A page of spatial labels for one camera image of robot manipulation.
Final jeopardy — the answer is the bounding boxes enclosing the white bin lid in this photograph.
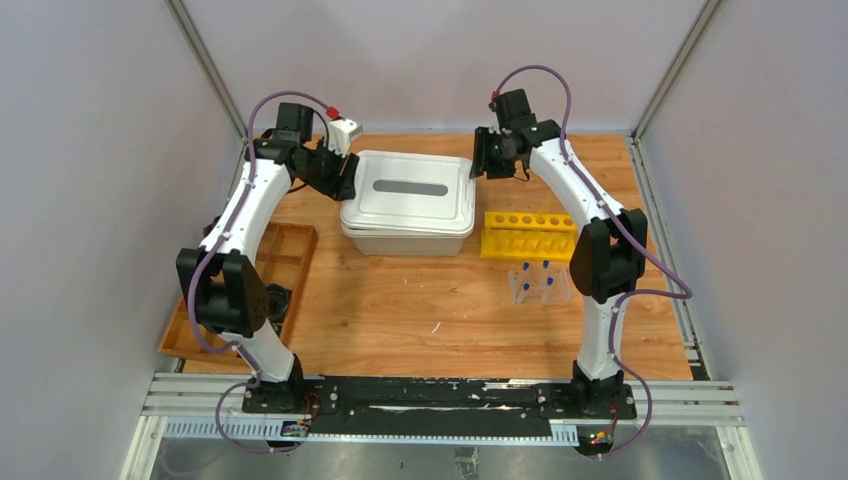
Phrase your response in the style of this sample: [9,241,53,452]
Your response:
[340,150,476,237]

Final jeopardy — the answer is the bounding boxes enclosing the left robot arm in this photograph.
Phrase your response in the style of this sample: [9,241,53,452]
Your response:
[176,102,362,413]

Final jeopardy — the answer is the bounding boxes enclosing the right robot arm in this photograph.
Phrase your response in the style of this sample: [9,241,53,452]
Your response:
[471,89,648,418]

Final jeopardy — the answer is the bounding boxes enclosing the beige plastic bin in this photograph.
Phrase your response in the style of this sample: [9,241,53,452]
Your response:
[342,227,467,257]

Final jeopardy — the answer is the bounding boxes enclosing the yellow test tube rack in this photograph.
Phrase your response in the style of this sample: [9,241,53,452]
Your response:
[480,211,578,262]

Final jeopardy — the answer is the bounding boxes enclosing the wooden organizer tray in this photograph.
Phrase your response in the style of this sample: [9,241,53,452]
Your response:
[158,222,318,366]

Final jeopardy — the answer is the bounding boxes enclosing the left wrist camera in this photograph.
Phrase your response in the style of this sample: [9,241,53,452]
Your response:
[327,118,363,158]

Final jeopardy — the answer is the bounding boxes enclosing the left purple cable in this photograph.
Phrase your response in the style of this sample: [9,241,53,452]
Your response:
[186,91,342,456]

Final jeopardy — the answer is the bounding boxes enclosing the purple cable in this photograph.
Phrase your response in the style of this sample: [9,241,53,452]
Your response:
[186,91,342,456]
[488,64,694,458]

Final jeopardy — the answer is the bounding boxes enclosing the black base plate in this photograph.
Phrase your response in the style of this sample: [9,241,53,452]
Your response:
[242,376,637,438]

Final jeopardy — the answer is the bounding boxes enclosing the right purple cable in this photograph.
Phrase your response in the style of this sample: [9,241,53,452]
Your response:
[488,64,694,458]

